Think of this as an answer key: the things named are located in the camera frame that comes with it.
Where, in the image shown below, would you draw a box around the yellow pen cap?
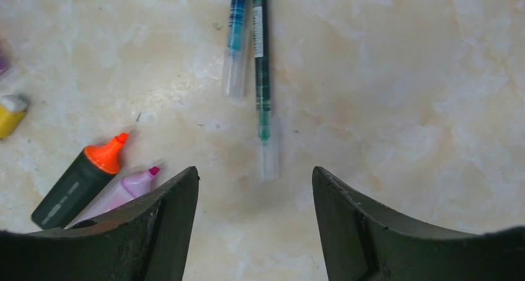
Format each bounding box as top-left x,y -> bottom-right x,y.
1,95 -> 28,139

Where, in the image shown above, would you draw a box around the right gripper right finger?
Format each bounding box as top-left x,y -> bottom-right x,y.
312,166 -> 524,280

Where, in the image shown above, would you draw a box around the lilac highlighter cap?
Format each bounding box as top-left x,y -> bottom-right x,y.
0,48 -> 11,76

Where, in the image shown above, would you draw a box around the black orange cap highlighter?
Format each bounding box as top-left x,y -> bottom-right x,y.
31,132 -> 129,230

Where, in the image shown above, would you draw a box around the clear teal gel pen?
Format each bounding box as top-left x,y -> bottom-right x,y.
222,0 -> 249,98

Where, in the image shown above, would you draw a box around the clear green gel pen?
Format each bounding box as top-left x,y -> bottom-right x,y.
252,0 -> 279,180

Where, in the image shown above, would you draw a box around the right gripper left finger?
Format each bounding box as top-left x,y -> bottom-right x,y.
1,166 -> 199,280

